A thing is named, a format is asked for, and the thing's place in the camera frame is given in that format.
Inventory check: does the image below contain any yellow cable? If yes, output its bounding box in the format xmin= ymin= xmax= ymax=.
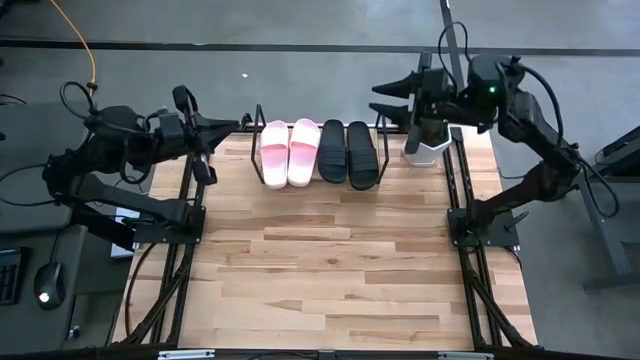
xmin=48 ymin=0 xmax=99 ymax=100

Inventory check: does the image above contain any silver metal bracket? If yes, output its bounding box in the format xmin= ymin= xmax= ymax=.
xmin=437 ymin=351 xmax=495 ymax=360
xmin=157 ymin=349 xmax=217 ymax=360

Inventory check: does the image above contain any green columnar cactus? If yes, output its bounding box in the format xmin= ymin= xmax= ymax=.
xmin=419 ymin=119 xmax=450 ymax=145

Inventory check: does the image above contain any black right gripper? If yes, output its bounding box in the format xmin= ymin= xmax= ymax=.
xmin=368 ymin=52 xmax=459 ymax=154

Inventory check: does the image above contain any black wire shoe shelf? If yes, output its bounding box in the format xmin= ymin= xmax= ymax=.
xmin=248 ymin=103 xmax=392 ymax=185

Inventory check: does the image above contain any black foam slide sandal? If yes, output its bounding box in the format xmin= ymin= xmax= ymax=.
xmin=346 ymin=120 xmax=381 ymax=192
xmin=317 ymin=118 xmax=349 ymax=185

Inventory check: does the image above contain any black aluminium table frame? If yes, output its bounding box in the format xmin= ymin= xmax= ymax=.
xmin=112 ymin=122 xmax=539 ymax=351

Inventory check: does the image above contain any grey flat monitor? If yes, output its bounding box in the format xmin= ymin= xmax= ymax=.
xmin=0 ymin=98 xmax=99 ymax=236

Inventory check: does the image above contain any white hexagonal plant pot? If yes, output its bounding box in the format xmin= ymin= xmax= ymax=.
xmin=401 ymin=124 xmax=453 ymax=168

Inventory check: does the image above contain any black tape strip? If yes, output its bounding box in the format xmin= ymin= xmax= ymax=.
xmin=438 ymin=0 xmax=464 ymax=66
xmin=0 ymin=38 xmax=640 ymax=57

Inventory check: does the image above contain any black desk mount bracket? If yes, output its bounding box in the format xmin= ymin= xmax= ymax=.
xmin=69 ymin=202 xmax=139 ymax=251

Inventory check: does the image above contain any dark grey desk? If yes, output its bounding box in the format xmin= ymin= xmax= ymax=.
xmin=0 ymin=223 xmax=131 ymax=356

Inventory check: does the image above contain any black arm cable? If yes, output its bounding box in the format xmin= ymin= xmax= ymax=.
xmin=519 ymin=64 xmax=567 ymax=147
xmin=58 ymin=81 xmax=99 ymax=119

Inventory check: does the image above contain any grey metal table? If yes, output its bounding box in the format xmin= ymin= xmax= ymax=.
xmin=549 ymin=124 xmax=640 ymax=294

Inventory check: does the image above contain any black keyboard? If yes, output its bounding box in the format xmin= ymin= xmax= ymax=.
xmin=0 ymin=246 xmax=30 ymax=307

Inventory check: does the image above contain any white paper sheet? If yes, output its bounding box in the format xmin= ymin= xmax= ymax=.
xmin=109 ymin=206 xmax=145 ymax=260

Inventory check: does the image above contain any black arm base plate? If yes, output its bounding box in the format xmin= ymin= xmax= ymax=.
xmin=447 ymin=207 xmax=521 ymax=251
xmin=132 ymin=204 xmax=207 ymax=246

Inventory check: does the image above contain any black computer mouse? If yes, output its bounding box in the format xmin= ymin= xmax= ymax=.
xmin=33 ymin=261 xmax=67 ymax=312

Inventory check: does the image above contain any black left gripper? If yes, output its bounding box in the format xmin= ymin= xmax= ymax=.
xmin=154 ymin=84 xmax=241 ymax=186

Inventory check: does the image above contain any black power cable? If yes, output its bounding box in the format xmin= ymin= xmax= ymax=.
xmin=123 ymin=242 xmax=156 ymax=337

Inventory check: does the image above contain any pink foam slide sandal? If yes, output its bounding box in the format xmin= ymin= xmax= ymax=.
xmin=287 ymin=117 xmax=322 ymax=189
xmin=259 ymin=119 xmax=291 ymax=191

